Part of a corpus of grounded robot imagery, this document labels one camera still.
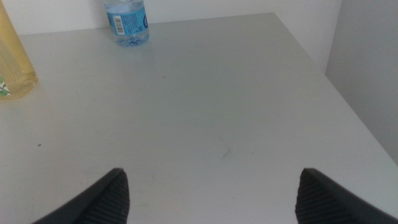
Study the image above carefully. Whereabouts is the yellow tea bottle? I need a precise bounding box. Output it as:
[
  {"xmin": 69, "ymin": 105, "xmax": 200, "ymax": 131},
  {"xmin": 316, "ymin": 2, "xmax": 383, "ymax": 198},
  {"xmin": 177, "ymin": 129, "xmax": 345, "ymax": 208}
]
[{"xmin": 0, "ymin": 0, "xmax": 40, "ymax": 101}]

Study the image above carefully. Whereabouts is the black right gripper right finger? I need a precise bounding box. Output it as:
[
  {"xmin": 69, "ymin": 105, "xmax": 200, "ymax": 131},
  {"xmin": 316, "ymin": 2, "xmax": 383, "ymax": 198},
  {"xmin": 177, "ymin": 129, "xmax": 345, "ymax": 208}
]
[{"xmin": 294, "ymin": 167, "xmax": 398, "ymax": 224}]

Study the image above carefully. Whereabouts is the clear water bottle blue label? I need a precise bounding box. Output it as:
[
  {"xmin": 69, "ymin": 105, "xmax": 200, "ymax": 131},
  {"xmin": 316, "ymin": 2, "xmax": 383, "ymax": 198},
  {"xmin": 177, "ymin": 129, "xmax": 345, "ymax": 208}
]
[{"xmin": 104, "ymin": 0, "xmax": 150, "ymax": 48}]

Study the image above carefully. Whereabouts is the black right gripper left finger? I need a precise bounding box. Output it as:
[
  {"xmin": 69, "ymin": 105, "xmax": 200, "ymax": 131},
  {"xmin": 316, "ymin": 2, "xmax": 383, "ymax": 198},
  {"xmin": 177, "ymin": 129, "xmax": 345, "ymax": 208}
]
[{"xmin": 30, "ymin": 167, "xmax": 131, "ymax": 224}]

